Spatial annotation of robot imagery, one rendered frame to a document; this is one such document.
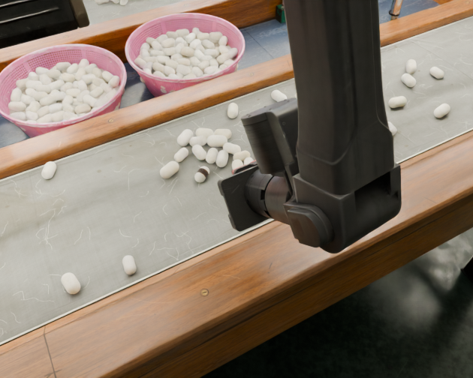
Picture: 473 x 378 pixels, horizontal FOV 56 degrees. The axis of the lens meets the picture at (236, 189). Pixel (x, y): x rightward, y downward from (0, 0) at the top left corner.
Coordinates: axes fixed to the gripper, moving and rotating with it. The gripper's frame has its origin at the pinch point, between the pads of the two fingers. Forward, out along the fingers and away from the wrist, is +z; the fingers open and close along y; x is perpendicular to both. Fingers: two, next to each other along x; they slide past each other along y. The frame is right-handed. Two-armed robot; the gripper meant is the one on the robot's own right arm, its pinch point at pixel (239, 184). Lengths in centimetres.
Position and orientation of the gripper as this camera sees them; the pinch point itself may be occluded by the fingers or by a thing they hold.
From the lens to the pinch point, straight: 60.8
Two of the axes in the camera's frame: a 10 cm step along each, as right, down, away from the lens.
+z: -3.6, -1.0, 9.3
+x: 3.2, 9.2, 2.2
